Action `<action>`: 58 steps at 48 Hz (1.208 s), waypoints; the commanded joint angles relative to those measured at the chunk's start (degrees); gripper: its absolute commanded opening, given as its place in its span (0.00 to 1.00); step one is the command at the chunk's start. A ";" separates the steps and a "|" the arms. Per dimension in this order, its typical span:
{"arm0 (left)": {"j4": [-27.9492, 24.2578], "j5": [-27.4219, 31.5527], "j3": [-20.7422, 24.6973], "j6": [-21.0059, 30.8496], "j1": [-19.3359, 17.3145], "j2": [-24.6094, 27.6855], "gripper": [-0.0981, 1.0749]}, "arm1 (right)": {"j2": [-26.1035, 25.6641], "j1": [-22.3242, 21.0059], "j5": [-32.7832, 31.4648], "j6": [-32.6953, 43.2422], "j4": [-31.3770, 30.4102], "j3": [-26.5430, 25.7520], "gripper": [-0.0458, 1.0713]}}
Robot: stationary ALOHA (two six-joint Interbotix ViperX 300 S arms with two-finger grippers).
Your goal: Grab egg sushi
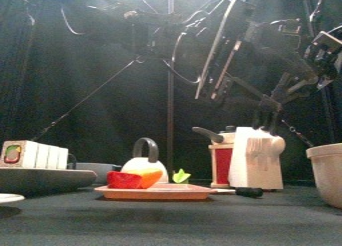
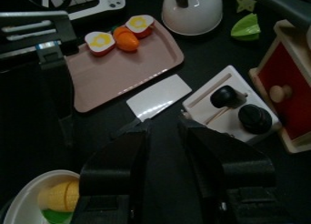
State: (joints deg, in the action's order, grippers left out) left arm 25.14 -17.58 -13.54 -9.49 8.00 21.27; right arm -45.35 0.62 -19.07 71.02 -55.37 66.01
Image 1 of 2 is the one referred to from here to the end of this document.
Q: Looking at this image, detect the yellow egg sushi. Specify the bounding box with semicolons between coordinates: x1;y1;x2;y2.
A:
126;168;164;190

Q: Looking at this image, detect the red tuna sushi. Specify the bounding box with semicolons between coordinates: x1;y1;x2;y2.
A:
106;170;144;190

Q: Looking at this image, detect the white sushi roll end slice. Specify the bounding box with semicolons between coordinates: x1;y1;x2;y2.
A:
0;140;40;169

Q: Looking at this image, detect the short diagonal brace rod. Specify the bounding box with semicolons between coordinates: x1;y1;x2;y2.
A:
279;119;317;148

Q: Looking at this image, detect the white knife block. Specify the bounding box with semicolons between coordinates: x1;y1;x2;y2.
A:
227;126;287;191

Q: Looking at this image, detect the red toy stove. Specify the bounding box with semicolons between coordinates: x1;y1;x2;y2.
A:
207;143;237;189

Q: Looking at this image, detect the beige bowl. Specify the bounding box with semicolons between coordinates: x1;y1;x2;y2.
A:
305;142;342;210

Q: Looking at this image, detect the green toy leaf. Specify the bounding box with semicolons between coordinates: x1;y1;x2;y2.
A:
171;168;193;185

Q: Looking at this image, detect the thin diagonal brace rod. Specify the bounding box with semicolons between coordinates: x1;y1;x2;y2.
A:
31;58;139;143

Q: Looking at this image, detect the pink rectangular plate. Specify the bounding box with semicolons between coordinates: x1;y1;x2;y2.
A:
94;183;218;201

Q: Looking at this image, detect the grey mug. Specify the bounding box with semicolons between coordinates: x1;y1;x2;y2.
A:
67;153;123;185

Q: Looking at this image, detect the dark grey plate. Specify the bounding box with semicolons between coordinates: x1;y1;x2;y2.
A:
0;167;99;197

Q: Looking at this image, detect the white plate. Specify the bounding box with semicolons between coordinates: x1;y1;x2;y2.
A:
0;193;27;205

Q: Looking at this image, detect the toy pan grey handle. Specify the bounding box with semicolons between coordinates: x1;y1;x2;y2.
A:
191;125;238;145

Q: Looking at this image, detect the vertical metal frame pole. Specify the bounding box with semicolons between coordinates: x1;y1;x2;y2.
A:
166;0;177;182

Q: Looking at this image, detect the black handled toy knife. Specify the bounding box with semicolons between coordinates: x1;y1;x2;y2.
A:
211;187;265;199

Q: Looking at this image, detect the white kettle grey handle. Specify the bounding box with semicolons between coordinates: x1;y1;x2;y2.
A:
120;137;170;184

